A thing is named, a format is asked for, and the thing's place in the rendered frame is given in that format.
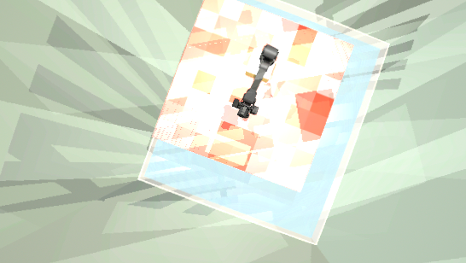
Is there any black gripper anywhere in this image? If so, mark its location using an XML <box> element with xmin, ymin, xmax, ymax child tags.
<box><xmin>232</xmin><ymin>98</ymin><xmax>259</xmax><ymax>115</ymax></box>

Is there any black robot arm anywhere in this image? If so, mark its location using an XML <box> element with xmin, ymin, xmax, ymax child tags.
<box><xmin>237</xmin><ymin>44</ymin><xmax>279</xmax><ymax>119</ymax></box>

